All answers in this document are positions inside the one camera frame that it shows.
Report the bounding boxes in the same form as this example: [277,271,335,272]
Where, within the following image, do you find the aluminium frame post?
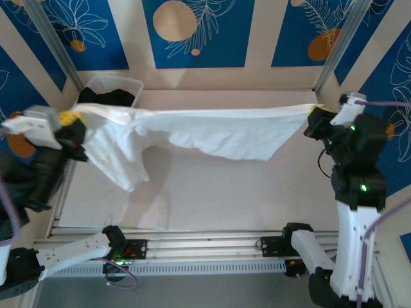
[22,0,85,94]
[314,0,375,94]

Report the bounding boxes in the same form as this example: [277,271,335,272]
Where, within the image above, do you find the black folded clothes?
[78,87,136,108]

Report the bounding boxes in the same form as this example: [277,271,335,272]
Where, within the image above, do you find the black controller box green light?
[284,258,311,280]
[102,256,133,283]

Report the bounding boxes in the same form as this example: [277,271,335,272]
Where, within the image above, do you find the thin black right gripper cable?
[317,149,333,179]

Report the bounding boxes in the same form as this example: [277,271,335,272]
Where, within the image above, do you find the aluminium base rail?
[31,228,341,267]

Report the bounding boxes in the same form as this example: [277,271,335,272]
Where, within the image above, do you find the white slotted cable duct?
[48,259,287,278]

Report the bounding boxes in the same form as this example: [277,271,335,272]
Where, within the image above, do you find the white plastic basket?
[73,74,144,108]

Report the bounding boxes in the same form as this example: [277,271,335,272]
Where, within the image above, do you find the white t-shirt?
[71,102,325,193]

